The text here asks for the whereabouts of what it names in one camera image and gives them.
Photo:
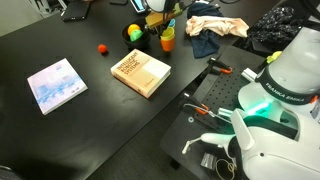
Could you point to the white and blue book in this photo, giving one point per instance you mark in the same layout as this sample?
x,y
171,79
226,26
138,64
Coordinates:
x,y
55,85

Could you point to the orange yellow ball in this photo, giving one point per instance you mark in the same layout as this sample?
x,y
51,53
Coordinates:
x,y
132,28

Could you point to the small metal washer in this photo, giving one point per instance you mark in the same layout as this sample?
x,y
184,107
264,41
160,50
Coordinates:
x,y
190,119

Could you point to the tablet with lit screen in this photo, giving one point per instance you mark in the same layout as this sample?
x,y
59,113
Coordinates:
x,y
137,4

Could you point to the peach cloth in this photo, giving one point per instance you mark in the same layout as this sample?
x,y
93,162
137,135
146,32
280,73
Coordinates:
x,y
216,26

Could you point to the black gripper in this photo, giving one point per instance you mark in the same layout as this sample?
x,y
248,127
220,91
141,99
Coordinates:
x,y
157,27

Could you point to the black speckled cloth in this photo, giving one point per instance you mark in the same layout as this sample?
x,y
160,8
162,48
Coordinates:
x,y
273,26

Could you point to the green plastic toy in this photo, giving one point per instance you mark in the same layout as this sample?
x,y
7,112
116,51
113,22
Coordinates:
x,y
136,35

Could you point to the blue plastic cup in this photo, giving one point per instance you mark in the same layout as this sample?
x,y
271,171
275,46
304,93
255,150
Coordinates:
x,y
172,23

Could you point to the flat black device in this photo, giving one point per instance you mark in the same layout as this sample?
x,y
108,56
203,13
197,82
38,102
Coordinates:
x,y
76,10

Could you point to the silver metal cylinder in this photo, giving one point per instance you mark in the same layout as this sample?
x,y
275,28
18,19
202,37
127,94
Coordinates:
x,y
225,112

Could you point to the black bowl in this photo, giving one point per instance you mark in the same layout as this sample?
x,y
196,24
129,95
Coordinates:
x,y
141,42

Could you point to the tan rubber band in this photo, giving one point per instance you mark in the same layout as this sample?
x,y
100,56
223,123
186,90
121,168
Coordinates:
x,y
230,166

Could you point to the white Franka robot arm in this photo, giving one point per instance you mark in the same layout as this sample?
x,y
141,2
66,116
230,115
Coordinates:
x,y
286,76

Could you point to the yellow green small object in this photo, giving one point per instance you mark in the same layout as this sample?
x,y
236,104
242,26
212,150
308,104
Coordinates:
x,y
274,57

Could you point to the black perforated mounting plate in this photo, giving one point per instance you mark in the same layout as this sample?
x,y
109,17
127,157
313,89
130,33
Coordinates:
x,y
223,90

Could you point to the tan robotics textbook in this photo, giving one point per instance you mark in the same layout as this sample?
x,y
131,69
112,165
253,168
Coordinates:
x,y
140,71

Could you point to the navy blue cloth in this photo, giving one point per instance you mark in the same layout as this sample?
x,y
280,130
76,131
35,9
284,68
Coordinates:
x,y
205,45

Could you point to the white bracket block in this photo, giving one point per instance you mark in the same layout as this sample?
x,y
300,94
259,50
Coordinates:
x,y
249,74

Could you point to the small red ball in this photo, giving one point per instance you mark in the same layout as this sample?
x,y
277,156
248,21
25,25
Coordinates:
x,y
102,48

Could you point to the orange plastic cup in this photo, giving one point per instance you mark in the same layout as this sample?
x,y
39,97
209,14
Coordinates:
x,y
167,45

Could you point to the small clear plastic bag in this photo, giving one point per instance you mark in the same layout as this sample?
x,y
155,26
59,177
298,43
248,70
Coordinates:
x,y
207,160

